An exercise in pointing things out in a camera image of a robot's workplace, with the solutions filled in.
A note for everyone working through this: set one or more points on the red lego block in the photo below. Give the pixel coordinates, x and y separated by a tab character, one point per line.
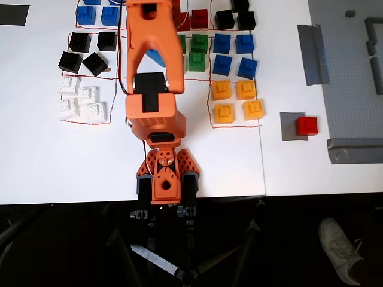
199	18
306	127
185	24

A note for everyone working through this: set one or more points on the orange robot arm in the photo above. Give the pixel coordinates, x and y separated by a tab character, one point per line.
152	113

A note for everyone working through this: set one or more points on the green lego block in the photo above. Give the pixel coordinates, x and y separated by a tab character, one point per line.
182	44
199	44
197	62

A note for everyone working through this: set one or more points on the black lego block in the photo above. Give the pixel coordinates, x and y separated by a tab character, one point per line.
225	19
80	42
106	41
246	20
70	62
94	63
240	4

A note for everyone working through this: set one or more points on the blue lego block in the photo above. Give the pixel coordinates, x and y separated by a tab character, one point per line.
244	44
222	44
222	64
110	16
91	1
86	15
115	2
247	68

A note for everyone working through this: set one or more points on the yellow lego block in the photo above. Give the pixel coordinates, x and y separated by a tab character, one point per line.
224	114
246	89
221	90
253	110

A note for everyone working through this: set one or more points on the white lego block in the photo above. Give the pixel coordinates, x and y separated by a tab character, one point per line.
88	95
96	111
69	85
68	108

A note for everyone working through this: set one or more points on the grey square tape marker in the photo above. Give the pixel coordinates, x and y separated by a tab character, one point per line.
288	128

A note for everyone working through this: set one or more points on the small brown scrap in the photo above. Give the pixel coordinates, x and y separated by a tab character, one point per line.
107	70

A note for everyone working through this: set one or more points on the black grey table clamp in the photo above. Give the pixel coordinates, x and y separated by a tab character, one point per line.
145	191
190	185

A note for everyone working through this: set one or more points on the black tape patch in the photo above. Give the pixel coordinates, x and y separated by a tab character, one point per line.
13	15

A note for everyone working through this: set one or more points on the grey lego baseplate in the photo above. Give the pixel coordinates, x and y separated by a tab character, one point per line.
344	89

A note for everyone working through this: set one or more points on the small grey lego piece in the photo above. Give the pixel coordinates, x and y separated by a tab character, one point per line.
350	13

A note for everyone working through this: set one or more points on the white sneaker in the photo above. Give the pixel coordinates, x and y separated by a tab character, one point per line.
339	248

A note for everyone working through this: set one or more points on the grey duct tape strip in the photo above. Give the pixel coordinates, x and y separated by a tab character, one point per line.
311	59

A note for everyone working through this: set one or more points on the grey lego wall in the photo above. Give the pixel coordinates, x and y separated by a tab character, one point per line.
371	36
376	77

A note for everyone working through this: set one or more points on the black camera tripod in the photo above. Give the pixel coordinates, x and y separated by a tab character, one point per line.
187	276

